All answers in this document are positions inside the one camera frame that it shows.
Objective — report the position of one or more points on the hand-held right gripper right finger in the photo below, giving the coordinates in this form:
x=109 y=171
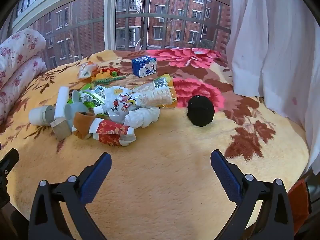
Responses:
x=226 y=177

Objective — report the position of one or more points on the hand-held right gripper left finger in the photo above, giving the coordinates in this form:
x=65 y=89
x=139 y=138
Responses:
x=96 y=177

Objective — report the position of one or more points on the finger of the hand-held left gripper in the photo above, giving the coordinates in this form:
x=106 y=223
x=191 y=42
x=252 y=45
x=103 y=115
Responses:
x=8 y=162

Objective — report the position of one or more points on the green snack wrapper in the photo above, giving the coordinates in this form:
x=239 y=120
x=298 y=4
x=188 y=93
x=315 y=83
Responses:
x=90 y=97

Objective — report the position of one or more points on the white orange spouted drink pouch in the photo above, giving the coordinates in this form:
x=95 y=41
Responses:
x=140 y=97

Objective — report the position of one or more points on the red white packet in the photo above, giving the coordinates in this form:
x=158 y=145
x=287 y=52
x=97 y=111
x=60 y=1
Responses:
x=110 y=132

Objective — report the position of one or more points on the grey plastic piece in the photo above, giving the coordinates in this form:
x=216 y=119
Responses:
x=75 y=110

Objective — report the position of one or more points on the black rolled sock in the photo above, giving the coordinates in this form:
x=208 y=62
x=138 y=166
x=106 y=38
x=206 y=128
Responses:
x=201 y=111

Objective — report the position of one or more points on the yellow floral blanket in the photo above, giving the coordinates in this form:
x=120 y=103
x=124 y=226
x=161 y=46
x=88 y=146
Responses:
x=162 y=142

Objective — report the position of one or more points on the white crumpled tissue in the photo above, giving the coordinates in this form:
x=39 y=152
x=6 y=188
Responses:
x=142 y=117

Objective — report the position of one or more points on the orange plastic bag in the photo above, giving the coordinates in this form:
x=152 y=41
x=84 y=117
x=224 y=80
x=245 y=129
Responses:
x=300 y=200

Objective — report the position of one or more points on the green toy crocodile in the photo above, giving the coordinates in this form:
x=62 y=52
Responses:
x=110 y=79

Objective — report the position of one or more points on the yellow plastic toy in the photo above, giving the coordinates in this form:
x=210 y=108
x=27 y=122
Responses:
x=102 y=75

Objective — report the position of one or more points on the folded floral quilt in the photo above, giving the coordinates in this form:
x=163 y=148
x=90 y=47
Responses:
x=17 y=55

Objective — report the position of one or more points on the red plastic toy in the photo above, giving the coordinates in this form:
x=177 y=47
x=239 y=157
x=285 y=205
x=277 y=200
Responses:
x=110 y=69

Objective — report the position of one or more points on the blue milk carton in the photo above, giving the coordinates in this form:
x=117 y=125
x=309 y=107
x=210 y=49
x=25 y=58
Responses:
x=142 y=67

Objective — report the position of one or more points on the white curtain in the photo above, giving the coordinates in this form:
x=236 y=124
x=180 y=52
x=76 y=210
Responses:
x=275 y=42

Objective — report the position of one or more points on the red brick building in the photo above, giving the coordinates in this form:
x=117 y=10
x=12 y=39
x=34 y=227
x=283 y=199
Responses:
x=170 y=12

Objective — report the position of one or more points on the white window frame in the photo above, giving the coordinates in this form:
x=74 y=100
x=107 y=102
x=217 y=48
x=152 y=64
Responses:
x=110 y=17

